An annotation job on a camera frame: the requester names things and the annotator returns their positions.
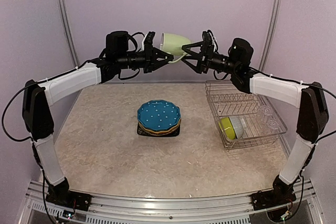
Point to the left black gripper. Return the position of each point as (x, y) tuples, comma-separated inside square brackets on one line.
[(149, 56)]

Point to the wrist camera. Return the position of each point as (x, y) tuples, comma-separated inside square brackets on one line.
[(147, 40), (209, 36)]

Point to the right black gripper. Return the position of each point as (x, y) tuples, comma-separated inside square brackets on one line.
[(202, 64)]

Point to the vertical aluminium post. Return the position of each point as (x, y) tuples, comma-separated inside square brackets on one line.
[(67, 31), (270, 34)]

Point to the metal wire dish rack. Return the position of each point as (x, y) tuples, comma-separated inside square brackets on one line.
[(225, 100)]

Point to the blue polka dot plate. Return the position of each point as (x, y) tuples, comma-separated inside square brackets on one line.
[(159, 115)]

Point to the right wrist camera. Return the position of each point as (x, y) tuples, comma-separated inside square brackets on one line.
[(209, 36)]

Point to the clear glass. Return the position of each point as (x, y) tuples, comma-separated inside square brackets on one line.
[(265, 111), (270, 127)]

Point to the aluminium front frame rail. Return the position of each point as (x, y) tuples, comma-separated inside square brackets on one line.
[(236, 208)]

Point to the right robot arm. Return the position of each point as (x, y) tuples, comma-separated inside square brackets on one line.
[(308, 98)]

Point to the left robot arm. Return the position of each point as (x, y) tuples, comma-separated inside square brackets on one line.
[(39, 96)]

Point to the black square floral plate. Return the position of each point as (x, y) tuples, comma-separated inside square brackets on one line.
[(172, 133)]

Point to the white patterned bowl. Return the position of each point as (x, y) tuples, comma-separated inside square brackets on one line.
[(237, 127)]

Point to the yellow-green bowl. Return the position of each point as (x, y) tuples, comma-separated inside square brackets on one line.
[(227, 128)]

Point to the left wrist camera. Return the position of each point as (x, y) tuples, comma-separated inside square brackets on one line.
[(147, 40)]

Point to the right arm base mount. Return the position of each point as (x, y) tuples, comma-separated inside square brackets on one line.
[(268, 199)]

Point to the left vertical aluminium post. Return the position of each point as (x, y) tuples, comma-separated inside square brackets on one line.
[(67, 31)]

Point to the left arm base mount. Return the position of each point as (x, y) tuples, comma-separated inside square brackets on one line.
[(72, 199)]

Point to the right vertical aluminium post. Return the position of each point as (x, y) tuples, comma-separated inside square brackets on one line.
[(270, 34)]

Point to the orange polka dot plate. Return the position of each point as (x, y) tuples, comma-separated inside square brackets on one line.
[(160, 132)]

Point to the pale green mug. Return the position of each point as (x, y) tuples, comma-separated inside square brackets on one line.
[(172, 44)]

